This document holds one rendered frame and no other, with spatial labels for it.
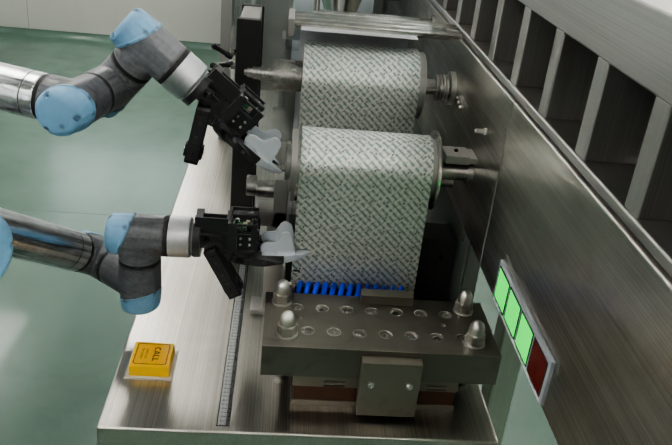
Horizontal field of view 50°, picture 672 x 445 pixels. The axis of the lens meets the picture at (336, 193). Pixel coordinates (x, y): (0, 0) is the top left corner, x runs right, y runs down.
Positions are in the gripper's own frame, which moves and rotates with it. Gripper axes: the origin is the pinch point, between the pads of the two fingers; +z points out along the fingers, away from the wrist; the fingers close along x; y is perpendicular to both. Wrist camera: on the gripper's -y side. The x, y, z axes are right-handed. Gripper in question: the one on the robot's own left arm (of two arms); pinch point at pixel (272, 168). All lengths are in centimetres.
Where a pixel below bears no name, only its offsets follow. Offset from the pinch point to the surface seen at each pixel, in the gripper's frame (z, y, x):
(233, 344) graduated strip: 17.7, -29.4, -7.2
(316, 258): 17.0, -6.1, -4.5
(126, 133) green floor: 5, -157, 325
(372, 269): 26.2, -0.6, -4.5
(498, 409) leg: 82, -11, 9
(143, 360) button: 4.5, -37.3, -16.0
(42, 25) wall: -94, -228, 552
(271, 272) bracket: 16.3, -17.9, 3.6
